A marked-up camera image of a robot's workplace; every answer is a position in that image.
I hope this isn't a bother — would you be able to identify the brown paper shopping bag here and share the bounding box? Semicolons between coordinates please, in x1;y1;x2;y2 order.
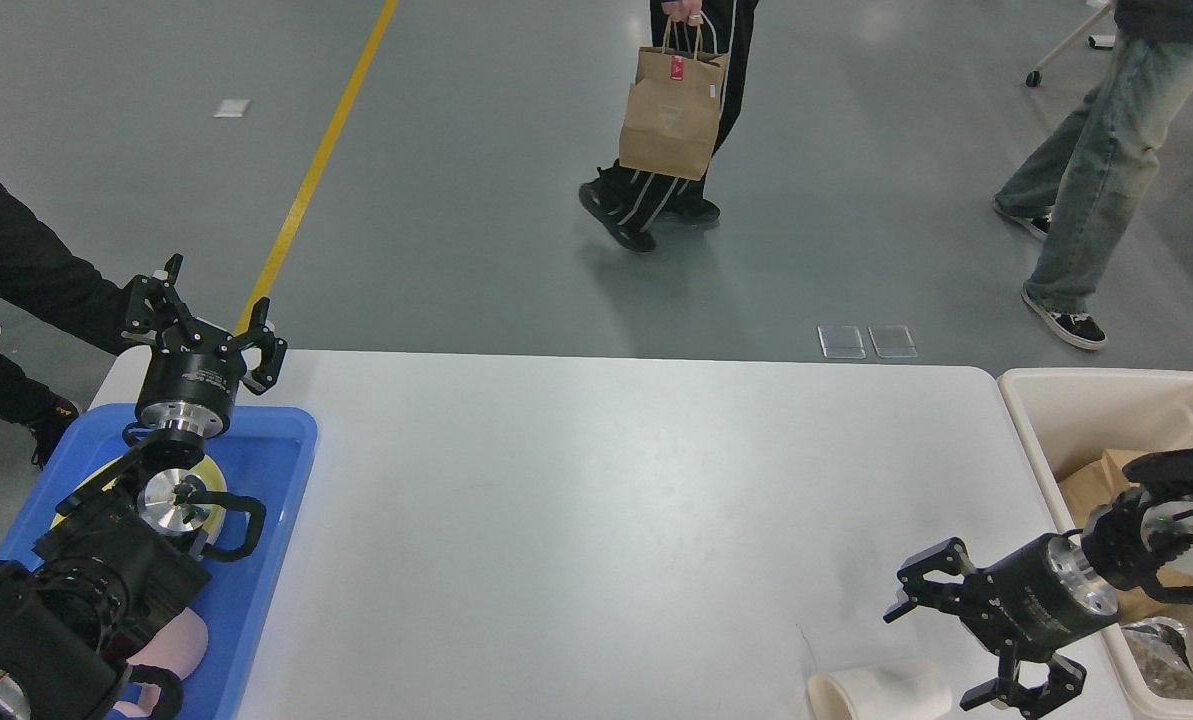
618;20;729;181

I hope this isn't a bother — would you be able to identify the beige plastic bin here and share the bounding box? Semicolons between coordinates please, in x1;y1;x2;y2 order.
999;368;1193;719

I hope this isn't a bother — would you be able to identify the person in blue jeans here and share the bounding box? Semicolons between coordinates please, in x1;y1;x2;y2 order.
993;1;1193;350

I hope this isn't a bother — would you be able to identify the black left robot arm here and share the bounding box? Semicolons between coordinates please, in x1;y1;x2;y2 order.
0;255;288;719

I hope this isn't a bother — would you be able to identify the pink mug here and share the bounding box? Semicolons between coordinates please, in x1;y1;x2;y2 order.
113;609;209;719

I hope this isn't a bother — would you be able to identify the yellow plate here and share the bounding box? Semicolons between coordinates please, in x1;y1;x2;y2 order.
33;452;231;564

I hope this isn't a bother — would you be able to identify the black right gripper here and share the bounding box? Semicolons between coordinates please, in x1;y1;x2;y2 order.
882;532;1121;720

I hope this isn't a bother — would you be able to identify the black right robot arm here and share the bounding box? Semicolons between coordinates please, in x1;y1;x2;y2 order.
883;448;1193;719

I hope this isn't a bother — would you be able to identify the white paper cup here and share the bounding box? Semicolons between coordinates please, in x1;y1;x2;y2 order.
806;660;952;719

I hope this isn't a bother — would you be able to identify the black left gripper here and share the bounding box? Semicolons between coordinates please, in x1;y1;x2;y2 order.
122;254;288;439

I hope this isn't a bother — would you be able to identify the blue plastic tray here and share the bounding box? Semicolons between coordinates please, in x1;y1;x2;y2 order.
0;404;319;720

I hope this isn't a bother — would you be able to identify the aluminium foil sheet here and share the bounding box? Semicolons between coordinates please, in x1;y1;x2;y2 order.
1121;616;1193;700

